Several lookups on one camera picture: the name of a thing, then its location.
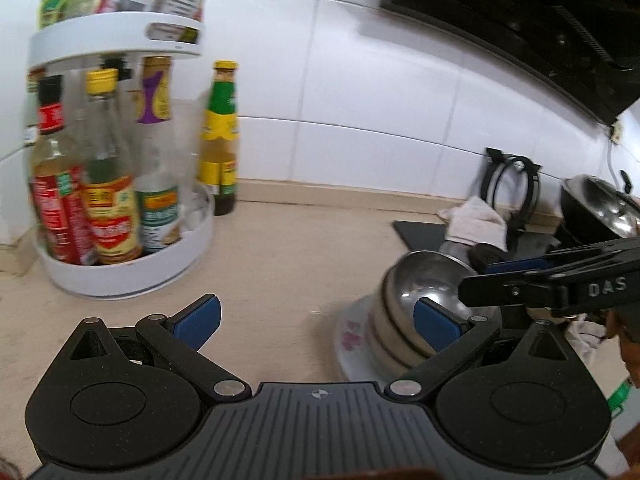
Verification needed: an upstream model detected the steel bowl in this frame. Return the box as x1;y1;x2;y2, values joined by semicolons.
366;335;424;376
383;250;501;328
371;302;436;358

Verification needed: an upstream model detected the clear plastic bag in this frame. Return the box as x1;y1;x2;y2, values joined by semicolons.
172;100;210;238

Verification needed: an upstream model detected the green yellow label oil bottle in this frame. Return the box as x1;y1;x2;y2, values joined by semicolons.
198;60;240;216

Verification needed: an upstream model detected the white plate with pink flowers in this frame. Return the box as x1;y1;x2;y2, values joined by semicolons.
333;295;401;388

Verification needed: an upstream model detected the black stove top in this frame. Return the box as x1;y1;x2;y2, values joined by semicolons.
392;220;560;260

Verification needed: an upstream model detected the steel bowl back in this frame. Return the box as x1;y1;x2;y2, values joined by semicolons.
366;335;424;376

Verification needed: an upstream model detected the red label soy sauce bottle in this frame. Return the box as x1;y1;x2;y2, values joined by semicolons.
30;75;96;266

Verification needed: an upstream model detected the black wok with lid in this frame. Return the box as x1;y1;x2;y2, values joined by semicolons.
560;174;639;245

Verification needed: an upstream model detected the black range hood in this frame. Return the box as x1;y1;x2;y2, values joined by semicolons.
381;0;639;126

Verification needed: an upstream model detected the white round turntable rack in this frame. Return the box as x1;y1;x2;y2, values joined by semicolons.
28;12;214;299

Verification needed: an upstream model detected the white cloth on stove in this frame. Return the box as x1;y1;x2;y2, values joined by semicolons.
437;196;508;252

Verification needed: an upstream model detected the yellow label vinegar bottle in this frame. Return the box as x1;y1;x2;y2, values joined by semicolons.
81;68;142;264

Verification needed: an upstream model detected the black wall ring holder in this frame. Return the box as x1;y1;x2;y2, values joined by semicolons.
480;148;541;233

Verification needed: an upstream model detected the purple cap clear sauce bottle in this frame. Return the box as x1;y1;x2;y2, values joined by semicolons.
134;56;181;254

